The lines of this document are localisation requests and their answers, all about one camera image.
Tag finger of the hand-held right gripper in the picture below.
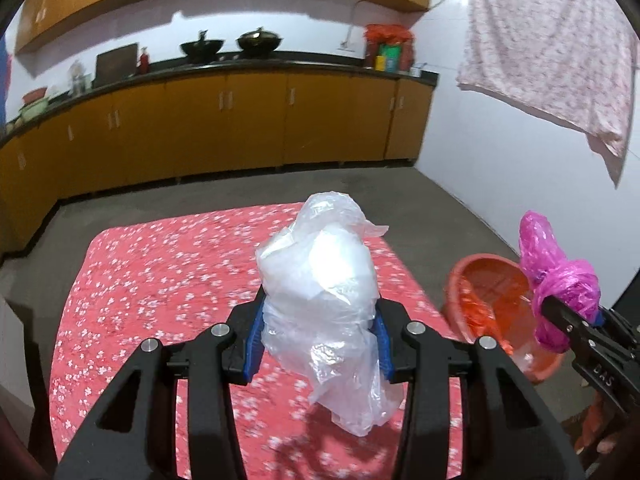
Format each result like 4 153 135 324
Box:
542 296 606 348

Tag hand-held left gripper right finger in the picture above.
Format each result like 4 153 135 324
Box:
372 300 586 480

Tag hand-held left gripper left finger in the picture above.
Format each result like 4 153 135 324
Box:
52 285 266 480

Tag magenta plastic bag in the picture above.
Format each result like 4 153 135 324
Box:
518 211 600 353

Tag red plastic basin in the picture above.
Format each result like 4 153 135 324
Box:
444 255 568 386

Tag orange plastic bag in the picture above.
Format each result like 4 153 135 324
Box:
457 277 516 356

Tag clear white plastic bag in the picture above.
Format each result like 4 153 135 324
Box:
255 191 406 437

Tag person's right hand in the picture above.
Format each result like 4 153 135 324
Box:
575 392 626 461

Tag red floral tablecloth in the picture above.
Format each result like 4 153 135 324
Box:
50 200 463 480

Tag orange kitchen base cabinets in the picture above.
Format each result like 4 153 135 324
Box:
0 67 440 256

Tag pink floral hanging cloth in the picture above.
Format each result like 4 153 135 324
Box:
456 0 640 188

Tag black open wok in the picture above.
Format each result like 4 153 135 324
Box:
180 32 223 59

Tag black wok with lid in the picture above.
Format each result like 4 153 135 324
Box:
236 27 285 54

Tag brown cutting board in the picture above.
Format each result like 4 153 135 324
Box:
95 43 139 87

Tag glass jar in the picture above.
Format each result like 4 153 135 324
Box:
70 60 91 96

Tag red plastic bag on counter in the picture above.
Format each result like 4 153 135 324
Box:
364 24 416 70

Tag stacked small basins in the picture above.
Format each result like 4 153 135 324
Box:
20 87 51 121

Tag long orange wall cabinets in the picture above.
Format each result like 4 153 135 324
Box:
15 0 181 54

